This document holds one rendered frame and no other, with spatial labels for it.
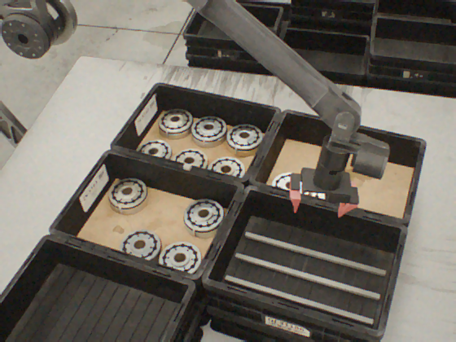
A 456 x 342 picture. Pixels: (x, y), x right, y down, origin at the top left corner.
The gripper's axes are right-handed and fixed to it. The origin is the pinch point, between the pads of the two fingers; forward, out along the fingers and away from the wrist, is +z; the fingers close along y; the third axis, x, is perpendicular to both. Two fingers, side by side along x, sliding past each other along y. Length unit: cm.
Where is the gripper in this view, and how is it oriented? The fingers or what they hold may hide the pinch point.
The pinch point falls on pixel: (317, 210)
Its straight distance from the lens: 125.2
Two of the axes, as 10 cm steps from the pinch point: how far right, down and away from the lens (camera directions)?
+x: 0.6, -7.0, 7.1
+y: 9.9, 1.1, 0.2
